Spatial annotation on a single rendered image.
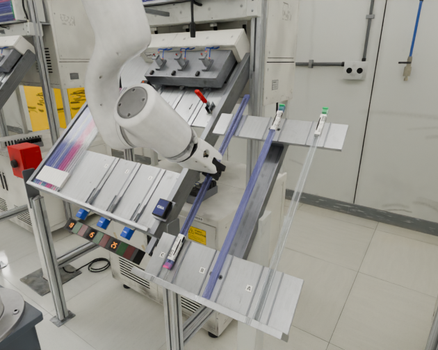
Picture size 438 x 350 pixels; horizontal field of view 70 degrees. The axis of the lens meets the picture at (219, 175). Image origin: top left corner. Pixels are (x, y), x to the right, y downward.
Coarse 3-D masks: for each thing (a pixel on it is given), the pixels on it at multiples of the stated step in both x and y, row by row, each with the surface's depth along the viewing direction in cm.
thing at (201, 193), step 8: (248, 96) 87; (240, 104) 86; (240, 112) 85; (232, 120) 84; (232, 128) 83; (224, 144) 81; (224, 152) 80; (208, 176) 77; (208, 184) 76; (200, 192) 76; (200, 200) 75; (192, 208) 74; (192, 216) 73; (184, 224) 72; (184, 232) 71; (168, 264) 69
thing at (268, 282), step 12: (312, 144) 72; (312, 156) 70; (300, 180) 68; (300, 192) 67; (288, 216) 65; (288, 228) 64; (276, 252) 62; (276, 264) 61; (264, 288) 59; (264, 300) 58
